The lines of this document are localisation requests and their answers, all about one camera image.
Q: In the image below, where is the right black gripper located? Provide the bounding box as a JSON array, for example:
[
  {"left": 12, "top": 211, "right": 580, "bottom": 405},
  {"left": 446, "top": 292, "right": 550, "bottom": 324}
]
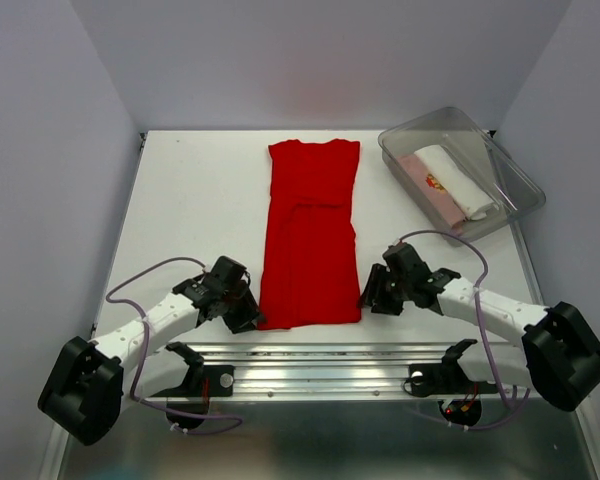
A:
[{"left": 353, "top": 263, "right": 411, "bottom": 316}]

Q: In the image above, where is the red t-shirt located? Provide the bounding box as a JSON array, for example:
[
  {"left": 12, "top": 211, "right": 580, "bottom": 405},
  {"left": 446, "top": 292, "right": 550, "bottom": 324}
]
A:
[{"left": 259, "top": 139, "right": 361, "bottom": 330}]

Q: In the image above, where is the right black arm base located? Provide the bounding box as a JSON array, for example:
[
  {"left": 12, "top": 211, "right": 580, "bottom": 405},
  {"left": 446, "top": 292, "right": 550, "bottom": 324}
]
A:
[{"left": 402, "top": 339, "right": 497, "bottom": 398}]

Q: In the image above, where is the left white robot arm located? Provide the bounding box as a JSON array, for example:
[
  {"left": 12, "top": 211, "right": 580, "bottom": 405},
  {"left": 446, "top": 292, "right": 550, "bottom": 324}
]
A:
[{"left": 38, "top": 256, "right": 265, "bottom": 446}]

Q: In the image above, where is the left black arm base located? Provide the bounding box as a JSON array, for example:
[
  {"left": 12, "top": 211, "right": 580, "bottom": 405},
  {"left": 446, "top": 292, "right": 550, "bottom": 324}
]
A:
[{"left": 138, "top": 342, "right": 235, "bottom": 398}]

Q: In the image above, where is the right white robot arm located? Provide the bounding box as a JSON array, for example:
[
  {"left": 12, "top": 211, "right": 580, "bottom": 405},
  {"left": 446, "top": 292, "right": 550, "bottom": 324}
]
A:
[{"left": 359, "top": 243, "right": 600, "bottom": 412}]

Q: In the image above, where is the rolled pink t-shirt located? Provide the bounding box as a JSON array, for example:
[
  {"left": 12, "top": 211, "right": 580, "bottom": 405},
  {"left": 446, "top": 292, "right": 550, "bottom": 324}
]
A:
[{"left": 398, "top": 154, "right": 465, "bottom": 230}]

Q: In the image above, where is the rolled white t-shirt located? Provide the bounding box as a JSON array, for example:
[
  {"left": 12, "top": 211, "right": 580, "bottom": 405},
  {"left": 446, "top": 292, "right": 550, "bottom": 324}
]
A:
[{"left": 415, "top": 145, "right": 496, "bottom": 221}]

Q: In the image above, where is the clear plastic bin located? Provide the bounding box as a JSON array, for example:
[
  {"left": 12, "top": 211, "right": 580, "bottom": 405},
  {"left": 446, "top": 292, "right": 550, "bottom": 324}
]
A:
[{"left": 378, "top": 107, "right": 546, "bottom": 241}]

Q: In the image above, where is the aluminium mounting rail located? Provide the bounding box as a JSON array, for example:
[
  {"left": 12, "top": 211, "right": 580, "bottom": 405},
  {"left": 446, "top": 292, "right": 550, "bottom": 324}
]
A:
[{"left": 59, "top": 341, "right": 589, "bottom": 402}]

